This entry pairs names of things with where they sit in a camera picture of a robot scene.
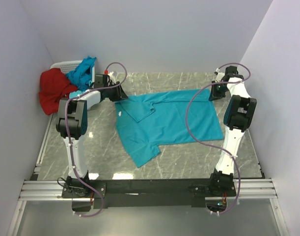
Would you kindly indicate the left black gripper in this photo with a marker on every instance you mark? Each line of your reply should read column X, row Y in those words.
column 120, row 94

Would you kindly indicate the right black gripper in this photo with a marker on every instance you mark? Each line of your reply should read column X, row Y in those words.
column 213, row 95

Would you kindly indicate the teal t shirt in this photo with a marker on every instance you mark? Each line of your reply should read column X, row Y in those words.
column 144, row 122
column 81, row 76

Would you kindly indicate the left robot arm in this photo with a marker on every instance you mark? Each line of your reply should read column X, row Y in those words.
column 72, row 124

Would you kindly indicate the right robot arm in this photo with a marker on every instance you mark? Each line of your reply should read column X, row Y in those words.
column 237, row 119

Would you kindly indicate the white laundry basket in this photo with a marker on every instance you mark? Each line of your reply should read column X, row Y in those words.
column 67, row 66

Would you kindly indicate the red t shirt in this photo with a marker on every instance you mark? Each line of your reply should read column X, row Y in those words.
column 54, row 86

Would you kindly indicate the black mounting beam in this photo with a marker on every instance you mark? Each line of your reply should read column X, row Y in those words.
column 150, row 192

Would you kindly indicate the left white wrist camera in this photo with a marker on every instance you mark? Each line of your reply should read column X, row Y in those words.
column 110, row 76

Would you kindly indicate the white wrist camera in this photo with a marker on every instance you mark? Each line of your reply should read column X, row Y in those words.
column 110, row 76
column 219, row 75

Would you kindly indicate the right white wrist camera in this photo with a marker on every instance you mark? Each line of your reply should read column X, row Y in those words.
column 219, row 75

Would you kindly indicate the aluminium rail frame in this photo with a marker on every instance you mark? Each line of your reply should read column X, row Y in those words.
column 106, row 158

